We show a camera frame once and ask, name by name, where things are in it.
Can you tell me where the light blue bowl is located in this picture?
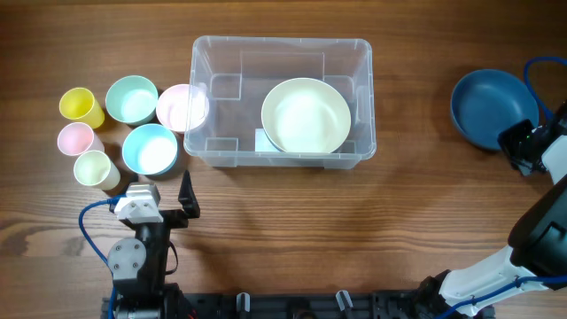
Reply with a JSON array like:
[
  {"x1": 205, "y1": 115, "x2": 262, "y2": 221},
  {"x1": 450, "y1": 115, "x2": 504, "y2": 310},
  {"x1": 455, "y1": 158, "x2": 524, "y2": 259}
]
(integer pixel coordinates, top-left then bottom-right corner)
[{"x1": 121, "y1": 123, "x2": 178, "y2": 175}]

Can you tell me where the cream plate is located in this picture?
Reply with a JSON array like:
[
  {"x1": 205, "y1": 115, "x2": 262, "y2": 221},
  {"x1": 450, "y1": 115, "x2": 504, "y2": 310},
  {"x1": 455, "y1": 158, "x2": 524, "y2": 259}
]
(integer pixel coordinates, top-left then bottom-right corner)
[{"x1": 260, "y1": 78, "x2": 352, "y2": 154}]

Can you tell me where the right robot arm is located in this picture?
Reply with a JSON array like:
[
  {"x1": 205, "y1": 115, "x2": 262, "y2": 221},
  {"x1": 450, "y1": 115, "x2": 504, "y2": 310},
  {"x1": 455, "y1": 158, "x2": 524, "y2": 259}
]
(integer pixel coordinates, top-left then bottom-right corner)
[{"x1": 411, "y1": 105, "x2": 566, "y2": 318}]

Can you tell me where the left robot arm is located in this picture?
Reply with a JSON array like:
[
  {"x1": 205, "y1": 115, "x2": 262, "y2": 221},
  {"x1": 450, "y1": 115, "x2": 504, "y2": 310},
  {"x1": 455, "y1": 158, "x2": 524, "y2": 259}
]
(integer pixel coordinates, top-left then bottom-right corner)
[{"x1": 103, "y1": 172, "x2": 200, "y2": 318}]

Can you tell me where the pink bowl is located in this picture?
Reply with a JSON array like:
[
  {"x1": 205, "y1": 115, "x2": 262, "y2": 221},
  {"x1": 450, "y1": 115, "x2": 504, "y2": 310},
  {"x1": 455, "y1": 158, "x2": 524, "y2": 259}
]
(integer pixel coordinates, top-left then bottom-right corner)
[{"x1": 156, "y1": 83, "x2": 210, "y2": 134}]

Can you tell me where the cream cup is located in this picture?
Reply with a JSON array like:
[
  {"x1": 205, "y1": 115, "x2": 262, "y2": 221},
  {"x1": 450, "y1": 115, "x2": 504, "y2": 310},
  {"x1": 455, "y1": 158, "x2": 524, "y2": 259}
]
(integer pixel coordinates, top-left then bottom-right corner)
[{"x1": 74, "y1": 150, "x2": 120, "y2": 191}]

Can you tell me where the mint green bowl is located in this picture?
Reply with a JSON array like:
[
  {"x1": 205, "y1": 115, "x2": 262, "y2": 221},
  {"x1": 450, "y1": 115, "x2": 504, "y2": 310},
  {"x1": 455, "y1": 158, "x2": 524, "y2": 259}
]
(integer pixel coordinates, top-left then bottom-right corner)
[{"x1": 105, "y1": 75, "x2": 159, "y2": 126}]

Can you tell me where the clear plastic storage bin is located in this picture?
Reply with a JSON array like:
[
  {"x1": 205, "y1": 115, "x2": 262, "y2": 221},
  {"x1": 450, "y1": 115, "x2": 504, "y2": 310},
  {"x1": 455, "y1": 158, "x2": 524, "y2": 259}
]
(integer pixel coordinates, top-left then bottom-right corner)
[{"x1": 183, "y1": 35, "x2": 377, "y2": 169}]

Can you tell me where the pink cup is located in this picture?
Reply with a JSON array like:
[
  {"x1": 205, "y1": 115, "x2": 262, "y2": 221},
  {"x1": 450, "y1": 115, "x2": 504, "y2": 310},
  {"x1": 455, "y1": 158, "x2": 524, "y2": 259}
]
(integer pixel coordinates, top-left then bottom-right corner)
[{"x1": 57, "y1": 122, "x2": 105, "y2": 157}]

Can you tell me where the yellow cup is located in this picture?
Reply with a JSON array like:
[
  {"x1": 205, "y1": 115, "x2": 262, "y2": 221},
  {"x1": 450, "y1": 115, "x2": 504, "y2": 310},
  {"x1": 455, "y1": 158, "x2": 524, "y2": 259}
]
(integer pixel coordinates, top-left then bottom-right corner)
[{"x1": 58, "y1": 87, "x2": 105, "y2": 128}]

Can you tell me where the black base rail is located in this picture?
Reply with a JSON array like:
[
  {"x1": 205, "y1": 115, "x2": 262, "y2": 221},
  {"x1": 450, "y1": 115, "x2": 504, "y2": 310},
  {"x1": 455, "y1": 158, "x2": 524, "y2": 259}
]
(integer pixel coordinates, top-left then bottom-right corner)
[{"x1": 100, "y1": 290, "x2": 448, "y2": 319}]

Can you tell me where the right blue cable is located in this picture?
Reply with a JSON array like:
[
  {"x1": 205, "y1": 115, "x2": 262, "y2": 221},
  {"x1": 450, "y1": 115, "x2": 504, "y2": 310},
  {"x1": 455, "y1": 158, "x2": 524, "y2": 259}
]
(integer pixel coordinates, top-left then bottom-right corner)
[{"x1": 436, "y1": 55, "x2": 567, "y2": 319}]

